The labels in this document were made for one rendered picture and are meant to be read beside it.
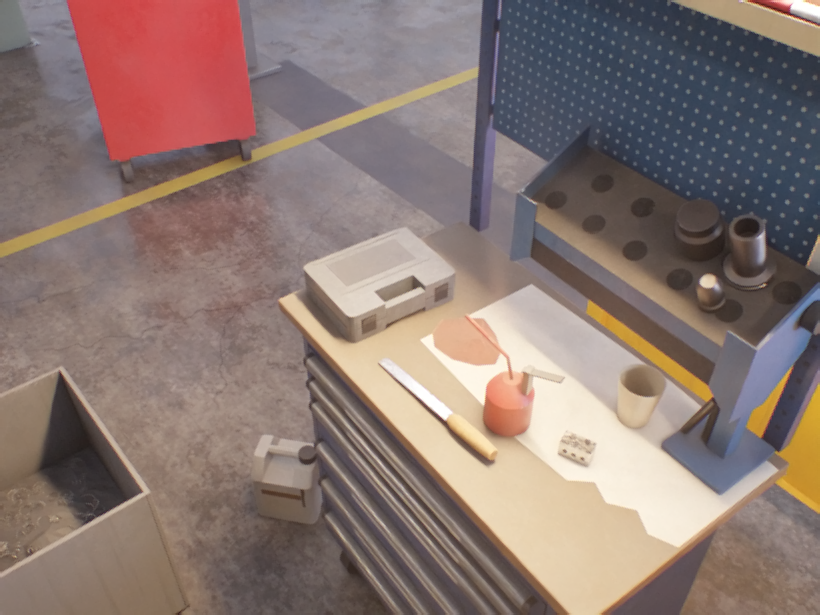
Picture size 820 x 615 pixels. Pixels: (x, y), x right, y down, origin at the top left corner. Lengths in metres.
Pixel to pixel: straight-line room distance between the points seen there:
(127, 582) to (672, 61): 1.64
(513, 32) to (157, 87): 2.44
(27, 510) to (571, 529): 1.50
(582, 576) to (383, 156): 3.05
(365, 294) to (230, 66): 2.38
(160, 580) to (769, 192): 1.63
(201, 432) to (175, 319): 0.60
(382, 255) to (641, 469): 0.68
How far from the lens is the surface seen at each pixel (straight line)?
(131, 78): 3.81
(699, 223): 1.28
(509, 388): 1.38
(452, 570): 1.56
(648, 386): 1.50
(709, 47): 1.34
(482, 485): 1.37
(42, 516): 2.31
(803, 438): 2.46
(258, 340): 3.04
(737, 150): 1.35
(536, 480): 1.39
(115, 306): 3.34
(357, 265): 1.68
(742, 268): 1.27
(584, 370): 1.58
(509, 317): 1.66
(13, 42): 5.78
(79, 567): 2.00
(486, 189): 1.84
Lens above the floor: 2.05
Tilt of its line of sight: 41 degrees down
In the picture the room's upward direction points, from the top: straight up
